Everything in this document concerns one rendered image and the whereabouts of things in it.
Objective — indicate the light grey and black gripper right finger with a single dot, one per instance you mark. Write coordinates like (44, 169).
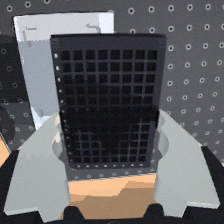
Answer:
(189, 181)

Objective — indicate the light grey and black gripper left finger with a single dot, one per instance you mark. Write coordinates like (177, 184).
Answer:
(34, 187)

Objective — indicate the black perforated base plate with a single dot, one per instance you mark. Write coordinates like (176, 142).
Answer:
(192, 91)

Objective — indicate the black well plate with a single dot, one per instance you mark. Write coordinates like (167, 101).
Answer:
(129, 106)

